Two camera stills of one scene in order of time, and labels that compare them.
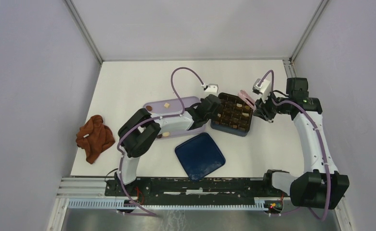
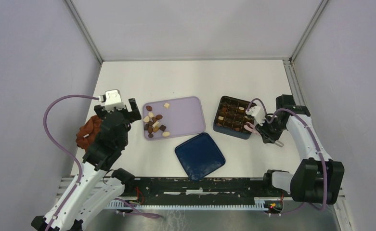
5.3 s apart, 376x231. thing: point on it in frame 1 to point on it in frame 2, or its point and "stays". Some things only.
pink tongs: x=247 y=99 to x=255 y=130
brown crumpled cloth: x=94 y=137 stays
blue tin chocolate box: x=234 y=115 stays
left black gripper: x=215 y=113 to x=133 y=115
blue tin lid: x=200 y=155 stays
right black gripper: x=262 y=110 to x=274 y=136
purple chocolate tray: x=172 y=107 stays
